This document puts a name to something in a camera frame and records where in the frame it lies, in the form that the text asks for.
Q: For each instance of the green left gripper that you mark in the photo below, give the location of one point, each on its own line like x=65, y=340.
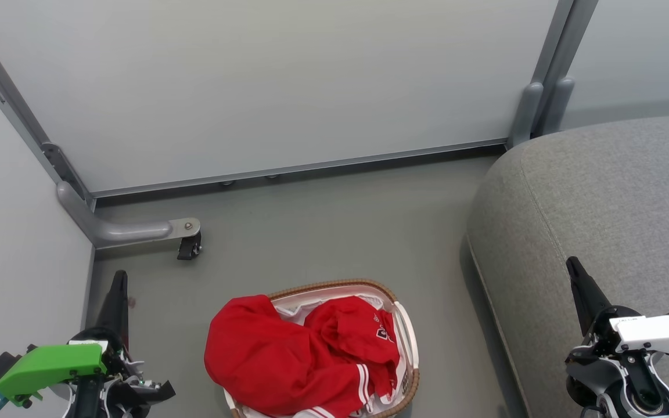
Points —
x=50, y=366

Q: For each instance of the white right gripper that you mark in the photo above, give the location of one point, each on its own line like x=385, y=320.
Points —
x=659, y=334

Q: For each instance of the red basketball jersey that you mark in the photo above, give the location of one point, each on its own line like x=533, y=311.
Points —
x=270, y=360

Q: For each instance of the grey fabric sofa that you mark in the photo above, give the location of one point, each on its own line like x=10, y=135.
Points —
x=601, y=197

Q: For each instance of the grey metal partition foot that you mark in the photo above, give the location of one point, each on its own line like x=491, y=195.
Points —
x=119, y=231

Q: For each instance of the black caster wheel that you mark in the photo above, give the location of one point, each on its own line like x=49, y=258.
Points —
x=188, y=247

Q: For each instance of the white basket liner cloth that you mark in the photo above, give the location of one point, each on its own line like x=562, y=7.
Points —
x=298, y=306

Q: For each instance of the white wicker-rimmed laundry basket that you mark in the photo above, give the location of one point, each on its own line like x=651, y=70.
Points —
x=407, y=342

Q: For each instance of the grey partition corner post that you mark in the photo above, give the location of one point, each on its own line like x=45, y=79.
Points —
x=15, y=104

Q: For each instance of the grey partition bottom rail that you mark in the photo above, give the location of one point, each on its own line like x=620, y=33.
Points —
x=311, y=167

